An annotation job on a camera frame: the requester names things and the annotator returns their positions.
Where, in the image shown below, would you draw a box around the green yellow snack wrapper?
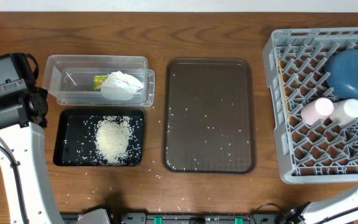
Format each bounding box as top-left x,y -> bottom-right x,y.
93,75 -> 108,91

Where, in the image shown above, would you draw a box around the white tissue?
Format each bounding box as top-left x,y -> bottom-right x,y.
100,71 -> 144,100

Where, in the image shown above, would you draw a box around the white rice pile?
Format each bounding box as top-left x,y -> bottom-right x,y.
70,115 -> 142,166

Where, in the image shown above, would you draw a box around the wooden chopstick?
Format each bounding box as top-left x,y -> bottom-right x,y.
278,57 -> 290,122

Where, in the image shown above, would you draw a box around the pink plastic cup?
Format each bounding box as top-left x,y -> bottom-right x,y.
301,98 -> 334,125

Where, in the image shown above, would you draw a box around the small white cup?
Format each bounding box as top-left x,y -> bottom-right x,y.
329,99 -> 358,125

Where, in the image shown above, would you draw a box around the dark blue plate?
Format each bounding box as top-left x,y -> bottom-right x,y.
324,49 -> 358,100

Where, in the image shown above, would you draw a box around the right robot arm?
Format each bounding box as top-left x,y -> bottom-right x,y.
275,185 -> 358,224

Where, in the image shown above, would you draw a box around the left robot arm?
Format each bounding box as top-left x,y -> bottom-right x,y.
0,81 -> 63,223

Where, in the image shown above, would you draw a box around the grey dishwasher rack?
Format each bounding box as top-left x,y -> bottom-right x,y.
262,27 -> 358,184

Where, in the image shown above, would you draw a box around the clear plastic bin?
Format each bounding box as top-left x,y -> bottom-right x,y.
42,55 -> 155,106

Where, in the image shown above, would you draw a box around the black plastic tray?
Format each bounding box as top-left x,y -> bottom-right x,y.
53,109 -> 145,166

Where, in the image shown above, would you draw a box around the brown serving tray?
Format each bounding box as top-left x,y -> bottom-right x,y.
162,58 -> 256,174

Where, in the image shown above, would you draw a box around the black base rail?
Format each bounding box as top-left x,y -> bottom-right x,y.
61,205 -> 278,224

